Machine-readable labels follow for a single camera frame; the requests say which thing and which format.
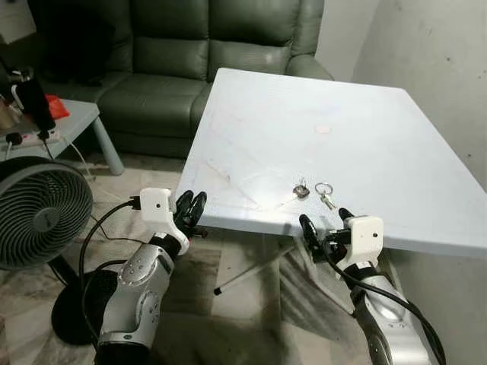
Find white power cable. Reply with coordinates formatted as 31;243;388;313
65;140;100;183

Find silver keys on ring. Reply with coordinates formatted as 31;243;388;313
314;181;338;211

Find white table leg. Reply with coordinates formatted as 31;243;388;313
214;242;300;297

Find red object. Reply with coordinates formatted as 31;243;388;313
45;94;71;121

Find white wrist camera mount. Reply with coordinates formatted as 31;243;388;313
339;215;386;271
139;187;191;246

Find black cloth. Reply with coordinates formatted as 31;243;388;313
29;0;116;86

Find grey side table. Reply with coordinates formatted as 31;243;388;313
0;99;125;176

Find white folding table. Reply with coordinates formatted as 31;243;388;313
175;67;487;259

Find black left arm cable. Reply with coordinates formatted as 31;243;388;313
78;198;142;343

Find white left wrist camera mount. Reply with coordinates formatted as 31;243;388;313
139;187;191;246

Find white power strip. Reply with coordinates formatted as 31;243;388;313
4;130;63;150

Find green leather sofa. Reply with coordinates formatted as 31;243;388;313
30;0;336;160

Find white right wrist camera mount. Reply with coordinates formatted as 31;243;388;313
339;215;386;271

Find black head key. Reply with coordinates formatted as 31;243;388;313
274;182;311;208

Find black standing fan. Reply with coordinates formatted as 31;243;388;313
0;157;119;347

